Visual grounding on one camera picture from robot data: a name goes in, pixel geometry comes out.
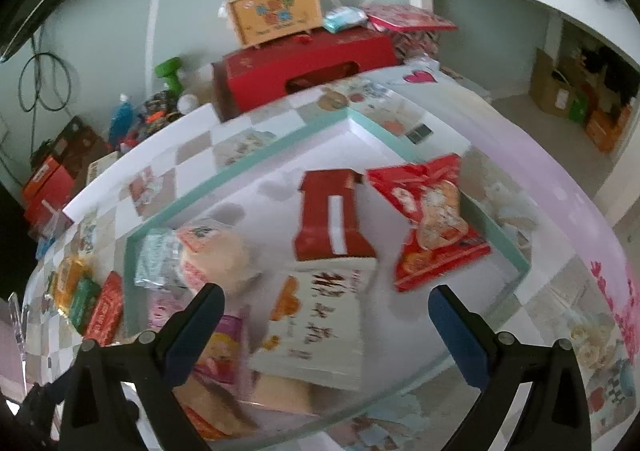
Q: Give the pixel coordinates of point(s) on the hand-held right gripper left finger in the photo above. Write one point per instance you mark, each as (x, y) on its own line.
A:
(197, 326)

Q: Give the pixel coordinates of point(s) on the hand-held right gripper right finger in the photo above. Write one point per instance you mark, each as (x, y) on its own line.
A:
(457, 336)

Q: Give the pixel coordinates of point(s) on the white snack packet black print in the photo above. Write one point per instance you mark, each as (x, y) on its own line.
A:
(320, 326)

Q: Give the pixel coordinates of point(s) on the red snack bag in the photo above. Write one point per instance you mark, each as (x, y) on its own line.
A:
(430, 211)

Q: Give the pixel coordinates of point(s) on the white tray with teal rim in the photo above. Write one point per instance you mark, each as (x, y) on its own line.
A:
(240, 201)

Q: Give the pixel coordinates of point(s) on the dark red snack packet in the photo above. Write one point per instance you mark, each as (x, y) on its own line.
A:
(330, 211)

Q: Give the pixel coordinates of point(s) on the pink and yellow snack packet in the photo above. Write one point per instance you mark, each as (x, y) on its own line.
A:
(222, 351)

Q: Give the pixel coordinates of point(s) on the peach round snack packet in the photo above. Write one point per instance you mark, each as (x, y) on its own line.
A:
(215, 256)

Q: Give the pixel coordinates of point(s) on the green and white snack packet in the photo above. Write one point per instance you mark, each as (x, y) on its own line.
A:
(155, 258)

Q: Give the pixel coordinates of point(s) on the orange brown snack packet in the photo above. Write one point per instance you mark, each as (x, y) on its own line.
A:
(220, 413)

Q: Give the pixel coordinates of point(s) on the red flat snack packet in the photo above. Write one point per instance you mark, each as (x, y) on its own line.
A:
(106, 308)

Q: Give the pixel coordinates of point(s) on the beige snack packet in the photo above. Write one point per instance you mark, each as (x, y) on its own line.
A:
(285, 396)

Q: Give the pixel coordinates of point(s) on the printed tablecloth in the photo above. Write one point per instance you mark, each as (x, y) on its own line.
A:
(550, 211)

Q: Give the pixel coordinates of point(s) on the stack of red brown boxes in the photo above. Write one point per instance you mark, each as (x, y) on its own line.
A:
(55, 176)

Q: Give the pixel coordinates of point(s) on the dark patterned bag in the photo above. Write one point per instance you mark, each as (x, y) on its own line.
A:
(155, 113)

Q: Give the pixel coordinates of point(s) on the blue bottle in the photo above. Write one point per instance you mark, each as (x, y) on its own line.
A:
(121, 121)

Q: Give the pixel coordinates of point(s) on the white round bottle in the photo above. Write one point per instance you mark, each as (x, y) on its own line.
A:
(187, 103)

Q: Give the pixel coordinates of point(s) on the green dumbbell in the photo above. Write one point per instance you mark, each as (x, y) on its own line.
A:
(169, 73)

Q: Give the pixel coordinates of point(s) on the green box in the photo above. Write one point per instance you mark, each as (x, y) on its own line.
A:
(580, 110)

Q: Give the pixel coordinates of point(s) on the brown cardboard box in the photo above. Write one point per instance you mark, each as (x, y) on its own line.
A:
(552, 86)

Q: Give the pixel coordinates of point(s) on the large red gift box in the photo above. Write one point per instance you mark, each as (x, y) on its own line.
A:
(300, 63)

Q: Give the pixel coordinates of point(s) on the red patterned box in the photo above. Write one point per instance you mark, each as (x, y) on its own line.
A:
(417, 43)

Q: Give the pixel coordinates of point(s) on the red patterned box lid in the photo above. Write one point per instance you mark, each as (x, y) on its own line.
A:
(407, 17)

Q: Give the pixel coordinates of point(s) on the light blue wet wipes pack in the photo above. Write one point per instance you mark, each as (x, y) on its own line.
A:
(344, 18)

